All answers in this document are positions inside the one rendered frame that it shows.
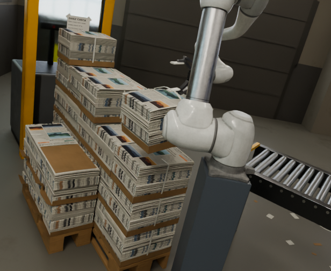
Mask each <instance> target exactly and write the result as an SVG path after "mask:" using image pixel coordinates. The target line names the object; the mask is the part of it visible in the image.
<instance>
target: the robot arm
mask: <svg viewBox="0 0 331 271"><path fill-rule="evenodd" d="M268 1H269V0H200V6H201V9H202V17H201V20H200V25H199V31H198V36H197V41H196V43H195V53H194V57H193V60H191V59H189V58H188V57H187V56H183V59H180V60H177V61H171V62H170V63H171V64H173V65H180V64H184V65H185V66H186V68H187V69H188V71H189V72H188V76H187V79H186V80H185V82H184V83H183V84H182V85H181V86H180V87H179V88H171V89H172V90H174V91H176V92H177V93H178V94H180V95H182V94H184V93H186V98H184V99H182V100H181V101H179V102H178V105H177V107H176V110H170V111H169V112H168V113H167V114H166V115H165V117H164V119H163V128H162V135H163V137H164V138H165V139H166V140H167V141H169V142H170V143H172V144H173V145H175V146H177V147H179V148H183V149H187V150H190V151H196V152H206V153H210V154H212V156H208V155H206V156H205V157H204V160H205V161H206V164H207V168H208V176H210V177H220V178H223V179H229V180H236V181H241V182H244V183H248V182H249V178H248V177H247V176H246V174H254V173H255V168H253V167H249V166H247V165H246V162H247V160H248V157H249V154H250V151H251V148H252V145H253V142H254V136H255V127H254V123H253V119H252V117H251V116H250V115H248V114H246V113H244V112H241V111H237V110H233V111H229V112H226V113H224V114H223V116H222V117H220V118H213V109H212V107H211V105H210V103H209V99H210V94H211V89H212V84H213V83H224V82H227V81H229V80H230V79H231V78H232V77H233V70H232V68H231V67H230V66H228V65H226V64H224V63H223V62H222V61H221V60H220V58H219V56H218V55H219V50H220V45H221V41H224V40H232V39H236V38H238V37H240V36H242V35H243V34H244V33H245V32H246V31H247V30H248V29H249V28H250V26H251V25H252V23H253V22H254V21H255V20H256V19H257V18H258V17H259V15H260V14H261V12H262V11H263V10H264V8H265V7H266V5H267V3H268ZM234 4H236V5H239V10H238V15H237V18H236V22H235V24H234V25H233V26H232V27H228V28H225V29H224V26H225V21H226V16H227V14H228V13H229V12H230V10H231V9H232V6H233V5H234ZM186 60H187V61H188V62H190V63H191V64H192V67H190V65H189V64H188V63H187V62H186Z"/></svg>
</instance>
